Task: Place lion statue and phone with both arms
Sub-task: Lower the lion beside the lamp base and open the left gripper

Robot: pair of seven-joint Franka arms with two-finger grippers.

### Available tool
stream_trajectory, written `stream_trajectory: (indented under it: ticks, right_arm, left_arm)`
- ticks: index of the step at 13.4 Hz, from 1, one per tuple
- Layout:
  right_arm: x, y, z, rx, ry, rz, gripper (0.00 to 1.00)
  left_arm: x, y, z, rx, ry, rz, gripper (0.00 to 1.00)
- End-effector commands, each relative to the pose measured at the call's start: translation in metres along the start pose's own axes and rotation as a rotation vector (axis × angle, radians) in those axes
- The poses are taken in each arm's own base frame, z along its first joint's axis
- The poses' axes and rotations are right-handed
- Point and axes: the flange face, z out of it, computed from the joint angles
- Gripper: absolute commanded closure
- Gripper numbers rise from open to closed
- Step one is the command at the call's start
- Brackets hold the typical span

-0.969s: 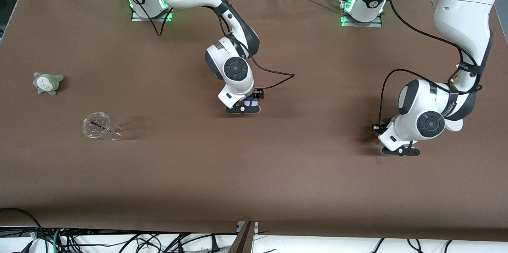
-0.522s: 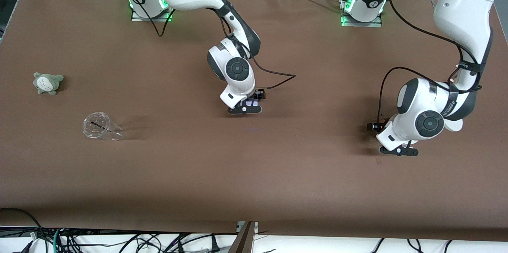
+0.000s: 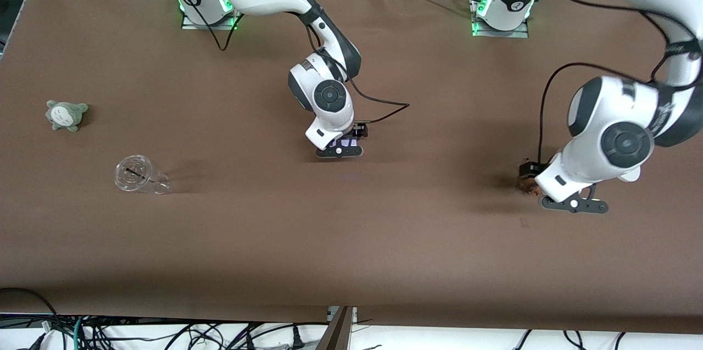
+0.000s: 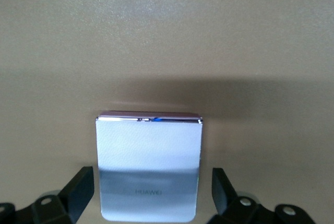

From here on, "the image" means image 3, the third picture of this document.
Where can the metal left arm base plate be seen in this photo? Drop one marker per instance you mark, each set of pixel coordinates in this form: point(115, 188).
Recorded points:
point(522, 34)

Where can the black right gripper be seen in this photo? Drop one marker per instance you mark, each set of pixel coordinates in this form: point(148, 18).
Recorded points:
point(360, 130)

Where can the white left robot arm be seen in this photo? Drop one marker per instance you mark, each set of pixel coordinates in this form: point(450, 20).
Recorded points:
point(615, 119)

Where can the thin black stick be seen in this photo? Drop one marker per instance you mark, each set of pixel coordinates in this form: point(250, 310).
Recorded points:
point(137, 172)

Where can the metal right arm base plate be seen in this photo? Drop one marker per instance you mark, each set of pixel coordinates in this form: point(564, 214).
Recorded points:
point(233, 20)

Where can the brown lion statue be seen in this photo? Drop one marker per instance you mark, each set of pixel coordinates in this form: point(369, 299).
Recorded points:
point(528, 185)

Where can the black power plug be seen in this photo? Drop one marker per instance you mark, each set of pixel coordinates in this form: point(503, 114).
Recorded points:
point(297, 339)

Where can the clear plastic cup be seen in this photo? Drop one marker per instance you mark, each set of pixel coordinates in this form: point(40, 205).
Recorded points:
point(134, 174)

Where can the brown support beam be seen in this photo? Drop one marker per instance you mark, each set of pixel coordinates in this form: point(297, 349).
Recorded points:
point(335, 336)

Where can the brown table cover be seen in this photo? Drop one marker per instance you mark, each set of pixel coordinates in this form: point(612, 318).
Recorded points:
point(351, 240)

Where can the grey-green totoro plush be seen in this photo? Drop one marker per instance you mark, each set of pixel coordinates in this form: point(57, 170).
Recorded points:
point(65, 116)

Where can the silver metal bracket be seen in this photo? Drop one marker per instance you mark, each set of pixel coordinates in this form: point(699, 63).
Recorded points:
point(354, 314)

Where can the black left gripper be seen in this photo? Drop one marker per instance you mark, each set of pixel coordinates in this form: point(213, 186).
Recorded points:
point(528, 168)

